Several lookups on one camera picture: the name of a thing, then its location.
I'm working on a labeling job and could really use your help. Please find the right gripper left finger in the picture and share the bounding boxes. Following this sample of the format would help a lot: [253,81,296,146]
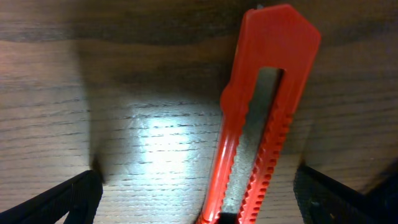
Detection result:
[1,170,103,224]

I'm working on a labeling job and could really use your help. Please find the orange utility knife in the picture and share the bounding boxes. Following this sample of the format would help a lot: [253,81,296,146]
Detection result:
[197,4,321,223]

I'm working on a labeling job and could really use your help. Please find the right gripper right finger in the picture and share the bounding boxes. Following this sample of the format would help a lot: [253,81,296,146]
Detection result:
[294,164,397,224]

